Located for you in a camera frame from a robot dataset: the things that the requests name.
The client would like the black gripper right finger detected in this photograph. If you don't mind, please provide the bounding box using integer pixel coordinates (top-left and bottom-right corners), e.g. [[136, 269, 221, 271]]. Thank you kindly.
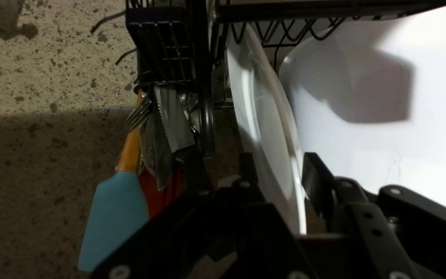
[[302, 151, 419, 279]]

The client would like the large white bowl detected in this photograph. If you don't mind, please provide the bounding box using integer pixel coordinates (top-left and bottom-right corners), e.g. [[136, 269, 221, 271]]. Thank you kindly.
[[278, 6, 446, 206]]

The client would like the black wire dish rack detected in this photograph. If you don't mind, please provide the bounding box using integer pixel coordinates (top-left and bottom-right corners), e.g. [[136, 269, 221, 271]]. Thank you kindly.
[[119, 0, 440, 153]]

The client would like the teal silicone spatula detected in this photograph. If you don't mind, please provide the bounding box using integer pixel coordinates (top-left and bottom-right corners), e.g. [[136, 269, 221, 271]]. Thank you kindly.
[[77, 130, 148, 272]]

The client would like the red silicone spatula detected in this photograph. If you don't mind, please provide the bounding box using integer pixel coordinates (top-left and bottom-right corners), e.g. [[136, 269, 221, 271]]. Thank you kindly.
[[139, 168, 184, 218]]

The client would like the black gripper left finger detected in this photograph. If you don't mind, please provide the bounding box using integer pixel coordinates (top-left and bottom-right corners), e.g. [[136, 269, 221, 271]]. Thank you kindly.
[[203, 151, 306, 279]]

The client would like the white dinner plate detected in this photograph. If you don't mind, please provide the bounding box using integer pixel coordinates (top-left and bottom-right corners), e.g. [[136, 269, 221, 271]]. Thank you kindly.
[[226, 26, 306, 234]]

